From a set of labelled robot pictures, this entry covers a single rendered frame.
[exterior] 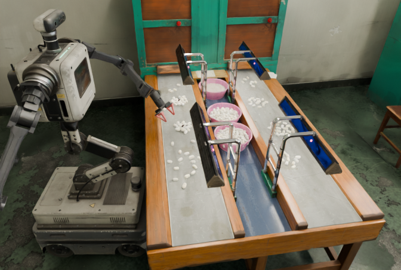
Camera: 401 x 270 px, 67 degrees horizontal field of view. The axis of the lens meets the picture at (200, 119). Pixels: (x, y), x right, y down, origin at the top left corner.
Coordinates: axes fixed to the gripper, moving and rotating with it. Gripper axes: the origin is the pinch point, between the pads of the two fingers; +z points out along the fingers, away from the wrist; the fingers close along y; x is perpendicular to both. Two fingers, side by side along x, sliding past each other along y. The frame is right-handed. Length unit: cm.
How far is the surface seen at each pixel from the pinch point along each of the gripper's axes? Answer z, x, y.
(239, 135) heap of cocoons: 40, 19, -29
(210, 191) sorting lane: 43, 25, 30
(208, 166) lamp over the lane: 20, 52, 46
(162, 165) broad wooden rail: 19.5, -0.3, 27.7
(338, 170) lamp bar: 55, 91, 16
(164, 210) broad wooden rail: 33, 16, 55
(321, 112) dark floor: 120, 2, -214
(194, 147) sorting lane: 25.8, 4.4, 1.5
